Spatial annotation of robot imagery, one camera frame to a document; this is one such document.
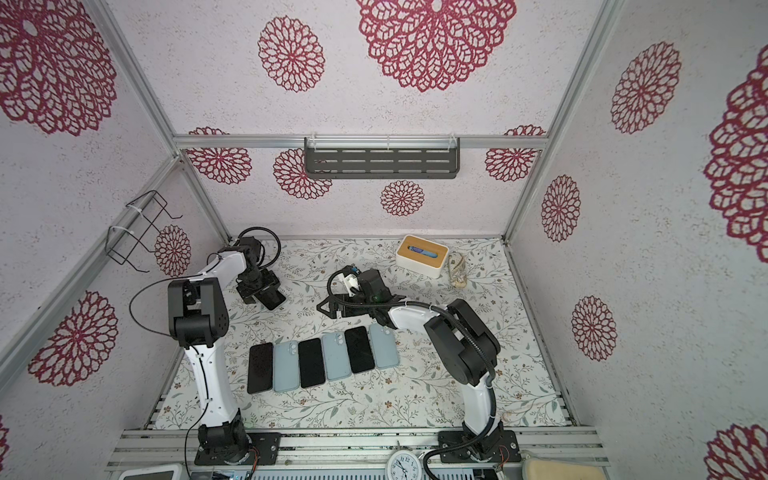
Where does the black wire wall rack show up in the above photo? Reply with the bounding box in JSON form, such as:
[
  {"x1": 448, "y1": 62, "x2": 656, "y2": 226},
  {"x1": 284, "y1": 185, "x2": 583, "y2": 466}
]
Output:
[{"x1": 103, "y1": 189, "x2": 182, "y2": 274}]

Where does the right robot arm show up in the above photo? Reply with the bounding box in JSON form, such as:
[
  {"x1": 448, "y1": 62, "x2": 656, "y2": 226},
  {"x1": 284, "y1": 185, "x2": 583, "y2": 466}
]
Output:
[{"x1": 317, "y1": 265, "x2": 509, "y2": 473}]

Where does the beige cushion pad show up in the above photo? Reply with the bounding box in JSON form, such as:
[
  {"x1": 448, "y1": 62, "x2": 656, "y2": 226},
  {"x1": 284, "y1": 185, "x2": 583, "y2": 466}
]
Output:
[{"x1": 521, "y1": 458, "x2": 607, "y2": 480}]

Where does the white tablet device corner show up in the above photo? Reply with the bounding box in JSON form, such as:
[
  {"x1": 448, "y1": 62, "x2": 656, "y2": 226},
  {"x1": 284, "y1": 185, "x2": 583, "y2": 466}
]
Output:
[{"x1": 117, "y1": 463, "x2": 188, "y2": 480}]

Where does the white tissue box wooden lid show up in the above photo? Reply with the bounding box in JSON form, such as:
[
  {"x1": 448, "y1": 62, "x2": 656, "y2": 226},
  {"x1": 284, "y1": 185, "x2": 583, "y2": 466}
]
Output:
[{"x1": 395, "y1": 235, "x2": 450, "y2": 279}]

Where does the black bare phone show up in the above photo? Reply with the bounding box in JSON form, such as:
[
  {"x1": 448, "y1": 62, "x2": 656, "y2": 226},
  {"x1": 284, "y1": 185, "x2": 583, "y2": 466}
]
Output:
[
  {"x1": 247, "y1": 342, "x2": 274, "y2": 394},
  {"x1": 344, "y1": 326, "x2": 375, "y2": 374}
]

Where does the light blue phone case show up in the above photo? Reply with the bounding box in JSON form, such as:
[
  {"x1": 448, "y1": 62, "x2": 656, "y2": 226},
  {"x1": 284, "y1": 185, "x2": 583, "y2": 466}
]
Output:
[{"x1": 273, "y1": 340, "x2": 300, "y2": 393}]

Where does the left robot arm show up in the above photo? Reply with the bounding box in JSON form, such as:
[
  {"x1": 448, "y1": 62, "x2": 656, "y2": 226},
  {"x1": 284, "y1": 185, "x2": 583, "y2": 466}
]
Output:
[{"x1": 128, "y1": 226, "x2": 282, "y2": 466}]

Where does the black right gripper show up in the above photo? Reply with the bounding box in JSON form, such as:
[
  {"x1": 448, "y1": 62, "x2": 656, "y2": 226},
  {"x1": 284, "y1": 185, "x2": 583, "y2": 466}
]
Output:
[{"x1": 318, "y1": 293, "x2": 378, "y2": 320}]

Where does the white analog clock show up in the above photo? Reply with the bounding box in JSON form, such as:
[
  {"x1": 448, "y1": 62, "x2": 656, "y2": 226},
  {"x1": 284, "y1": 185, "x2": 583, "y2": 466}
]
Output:
[{"x1": 385, "y1": 450, "x2": 424, "y2": 480}]

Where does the metal base rail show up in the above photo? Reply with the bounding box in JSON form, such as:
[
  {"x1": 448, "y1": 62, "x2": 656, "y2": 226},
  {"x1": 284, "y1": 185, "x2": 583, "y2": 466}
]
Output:
[{"x1": 105, "y1": 426, "x2": 610, "y2": 479}]

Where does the purple bare phone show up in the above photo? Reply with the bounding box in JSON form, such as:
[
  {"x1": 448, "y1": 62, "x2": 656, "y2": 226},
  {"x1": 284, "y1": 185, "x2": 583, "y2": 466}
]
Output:
[{"x1": 298, "y1": 338, "x2": 326, "y2": 389}]

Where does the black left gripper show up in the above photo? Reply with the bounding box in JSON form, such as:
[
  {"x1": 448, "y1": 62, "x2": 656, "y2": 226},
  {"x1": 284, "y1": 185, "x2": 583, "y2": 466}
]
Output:
[{"x1": 237, "y1": 267, "x2": 281, "y2": 304}]

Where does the grey wall shelf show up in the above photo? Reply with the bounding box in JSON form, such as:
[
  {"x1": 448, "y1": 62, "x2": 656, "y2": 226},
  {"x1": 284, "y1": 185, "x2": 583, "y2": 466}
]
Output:
[{"x1": 303, "y1": 137, "x2": 461, "y2": 180}]

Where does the small black phone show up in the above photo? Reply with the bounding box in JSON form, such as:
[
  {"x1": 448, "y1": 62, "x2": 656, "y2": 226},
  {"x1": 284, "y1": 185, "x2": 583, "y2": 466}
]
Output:
[{"x1": 258, "y1": 288, "x2": 286, "y2": 311}]

